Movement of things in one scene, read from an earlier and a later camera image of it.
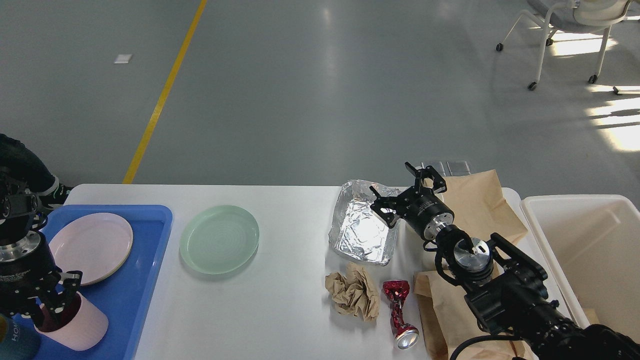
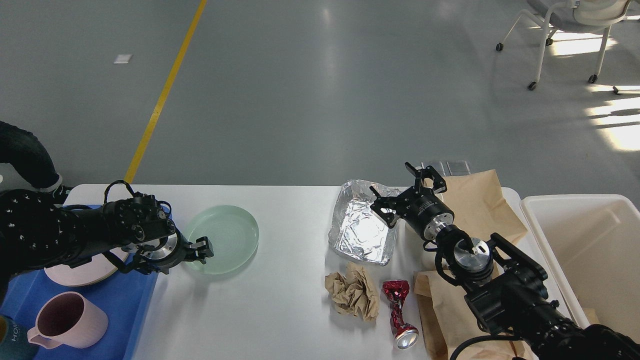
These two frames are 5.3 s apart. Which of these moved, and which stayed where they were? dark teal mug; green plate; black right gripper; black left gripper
Moved: black left gripper
Stayed: dark teal mug; green plate; black right gripper
